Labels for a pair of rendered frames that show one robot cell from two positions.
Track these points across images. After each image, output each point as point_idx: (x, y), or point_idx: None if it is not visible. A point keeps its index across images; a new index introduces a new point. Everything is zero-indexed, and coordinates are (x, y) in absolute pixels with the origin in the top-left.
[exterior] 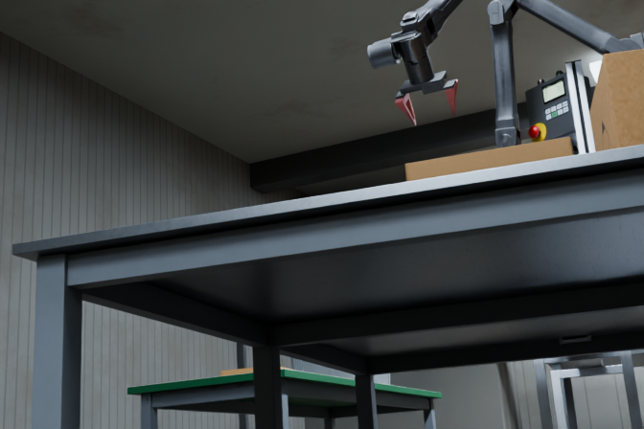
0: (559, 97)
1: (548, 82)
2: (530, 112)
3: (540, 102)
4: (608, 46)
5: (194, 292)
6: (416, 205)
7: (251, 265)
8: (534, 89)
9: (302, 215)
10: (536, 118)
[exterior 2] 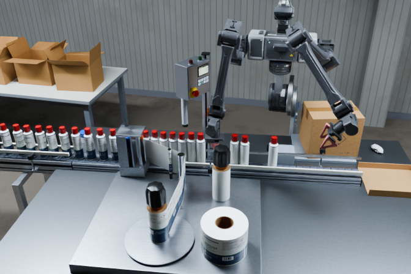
0: (205, 73)
1: (200, 65)
2: (190, 81)
3: (196, 76)
4: (242, 57)
5: None
6: None
7: None
8: (193, 67)
9: None
10: (193, 84)
